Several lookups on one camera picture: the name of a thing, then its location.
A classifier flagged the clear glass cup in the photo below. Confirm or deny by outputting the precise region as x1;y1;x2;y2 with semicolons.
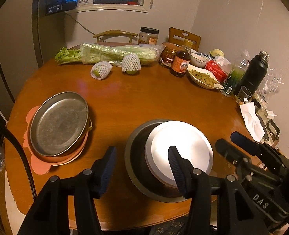
237;86;251;102

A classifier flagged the white dish with food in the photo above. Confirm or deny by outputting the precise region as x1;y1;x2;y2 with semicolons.
187;64;224;90

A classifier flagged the chili sauce jar red label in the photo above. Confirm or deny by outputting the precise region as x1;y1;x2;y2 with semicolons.
159;42;181;68

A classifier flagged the black curved bar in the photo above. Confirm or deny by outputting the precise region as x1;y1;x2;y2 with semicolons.
0;117;38;202

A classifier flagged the fruit in white foam net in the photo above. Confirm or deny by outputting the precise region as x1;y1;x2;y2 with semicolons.
90;62;113;80
121;54;141;75

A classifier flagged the black storage rack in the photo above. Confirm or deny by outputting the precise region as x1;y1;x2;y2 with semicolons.
46;1;76;15

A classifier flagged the dark floral cloth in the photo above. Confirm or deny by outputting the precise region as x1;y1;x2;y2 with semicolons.
149;215;191;235

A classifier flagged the clear pickle jar black lid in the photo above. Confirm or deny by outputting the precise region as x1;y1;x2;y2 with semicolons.
138;27;159;46

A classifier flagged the stainless steel bowl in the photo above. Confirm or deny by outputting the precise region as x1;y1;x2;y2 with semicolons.
124;119;215;203

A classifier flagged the grey refrigerator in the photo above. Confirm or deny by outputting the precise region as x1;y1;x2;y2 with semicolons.
0;0;69;118

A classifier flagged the celery in plastic bag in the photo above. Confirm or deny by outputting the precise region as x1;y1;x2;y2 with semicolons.
55;43;161;66

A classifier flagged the green drink bottle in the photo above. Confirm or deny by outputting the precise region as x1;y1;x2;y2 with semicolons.
220;50;251;97

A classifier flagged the wooden chair curved back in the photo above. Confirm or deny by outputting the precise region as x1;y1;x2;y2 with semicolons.
93;30;138;43

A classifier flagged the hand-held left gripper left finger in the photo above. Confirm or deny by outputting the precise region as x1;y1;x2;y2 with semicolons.
17;146;117;235

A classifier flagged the wooden chair square back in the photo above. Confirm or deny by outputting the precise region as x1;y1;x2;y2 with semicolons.
168;27;201;51

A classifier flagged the small dark mug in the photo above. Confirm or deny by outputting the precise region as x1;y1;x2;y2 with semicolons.
253;100;263;114

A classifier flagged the red tissue pack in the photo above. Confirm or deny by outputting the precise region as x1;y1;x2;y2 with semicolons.
204;56;233;84

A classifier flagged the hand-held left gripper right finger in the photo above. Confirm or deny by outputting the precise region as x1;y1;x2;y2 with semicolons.
168;146;267;235

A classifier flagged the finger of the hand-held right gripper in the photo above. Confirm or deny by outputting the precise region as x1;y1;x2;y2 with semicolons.
231;131;285;174
215;138;260;177

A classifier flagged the wall cable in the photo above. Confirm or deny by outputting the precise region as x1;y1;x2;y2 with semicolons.
66;13;96;36

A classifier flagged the white paper sheet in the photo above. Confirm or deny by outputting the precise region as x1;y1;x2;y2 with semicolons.
240;101;265;142

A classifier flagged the metal pan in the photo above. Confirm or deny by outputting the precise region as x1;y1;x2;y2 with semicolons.
23;105;88;175

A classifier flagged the black thermos flask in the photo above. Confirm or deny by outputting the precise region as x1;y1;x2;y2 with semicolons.
233;50;269;98

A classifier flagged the white ceramic bowl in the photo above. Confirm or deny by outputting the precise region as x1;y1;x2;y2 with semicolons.
190;53;210;68

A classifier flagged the clear plastic wrap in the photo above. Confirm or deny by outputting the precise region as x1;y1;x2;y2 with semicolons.
258;66;285;101

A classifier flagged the dark sauce bottle orange label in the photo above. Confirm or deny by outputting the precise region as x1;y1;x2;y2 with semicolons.
170;39;192;77

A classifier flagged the dark flat object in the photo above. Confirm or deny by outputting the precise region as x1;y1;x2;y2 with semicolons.
256;113;268;137

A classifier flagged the black metal frame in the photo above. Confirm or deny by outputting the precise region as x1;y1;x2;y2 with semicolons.
267;120;281;144

